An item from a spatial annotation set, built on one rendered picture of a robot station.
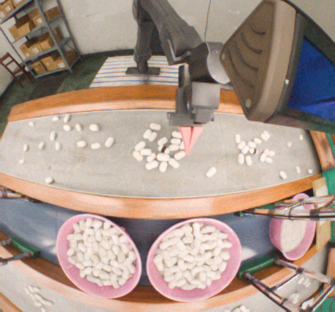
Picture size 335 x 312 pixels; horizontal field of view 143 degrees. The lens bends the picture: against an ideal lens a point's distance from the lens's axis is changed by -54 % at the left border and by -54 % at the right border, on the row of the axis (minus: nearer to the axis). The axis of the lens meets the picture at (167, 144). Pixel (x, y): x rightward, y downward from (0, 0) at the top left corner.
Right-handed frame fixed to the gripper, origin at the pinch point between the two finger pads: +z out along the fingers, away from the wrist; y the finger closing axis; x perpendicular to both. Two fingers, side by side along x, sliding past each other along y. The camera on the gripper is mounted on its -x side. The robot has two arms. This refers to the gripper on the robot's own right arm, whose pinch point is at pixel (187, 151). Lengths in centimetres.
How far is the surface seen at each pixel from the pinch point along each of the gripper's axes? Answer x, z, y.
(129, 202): -4.1, 13.0, -14.5
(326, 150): -3, 0, 73
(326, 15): 31, -142, 168
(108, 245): -11.0, 24.8, -21.3
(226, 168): 3.9, 7.5, 14.7
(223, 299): -25.6, 38.5, 11.5
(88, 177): 1.7, 10.0, -29.1
